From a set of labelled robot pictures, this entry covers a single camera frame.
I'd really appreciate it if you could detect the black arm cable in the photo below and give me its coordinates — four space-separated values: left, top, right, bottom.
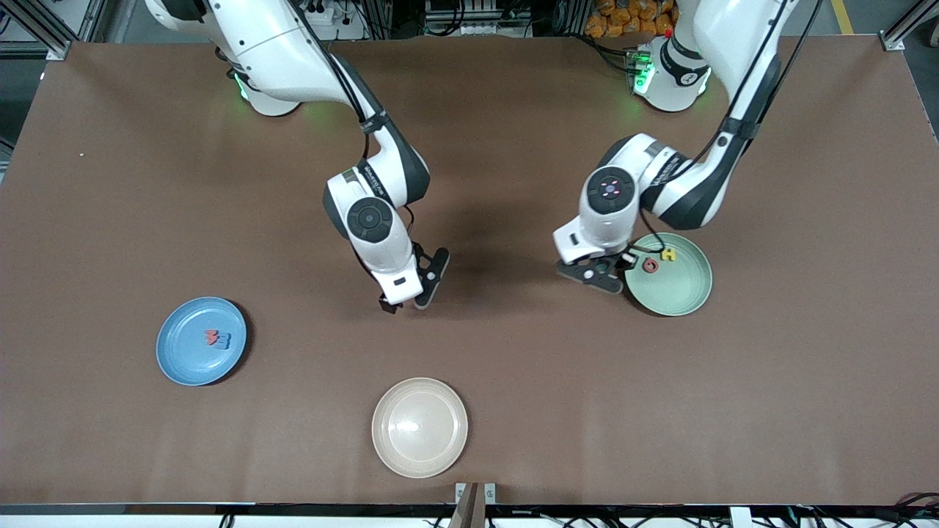
638 0 822 257
290 0 419 254

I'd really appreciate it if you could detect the black connector box green light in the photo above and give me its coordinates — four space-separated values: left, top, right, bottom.
625 45 655 95

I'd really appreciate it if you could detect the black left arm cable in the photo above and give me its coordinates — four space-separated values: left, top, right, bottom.
638 0 822 257

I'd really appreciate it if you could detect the green plate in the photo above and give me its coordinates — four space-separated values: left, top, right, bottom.
624 232 714 318

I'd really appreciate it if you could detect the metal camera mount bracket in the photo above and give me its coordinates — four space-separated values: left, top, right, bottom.
447 482 497 528

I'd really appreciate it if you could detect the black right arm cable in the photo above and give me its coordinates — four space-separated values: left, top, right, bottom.
290 0 419 254

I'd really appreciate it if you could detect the aluminium frame profile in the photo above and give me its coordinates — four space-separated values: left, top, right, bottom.
0 0 100 61
880 0 939 52

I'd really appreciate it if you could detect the blue plate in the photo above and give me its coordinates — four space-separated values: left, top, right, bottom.
156 296 249 387

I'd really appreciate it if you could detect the bag of orange fruit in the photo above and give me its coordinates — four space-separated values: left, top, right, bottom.
585 0 679 39

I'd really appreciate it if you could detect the beige plate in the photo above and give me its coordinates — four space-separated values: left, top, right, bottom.
371 377 470 480

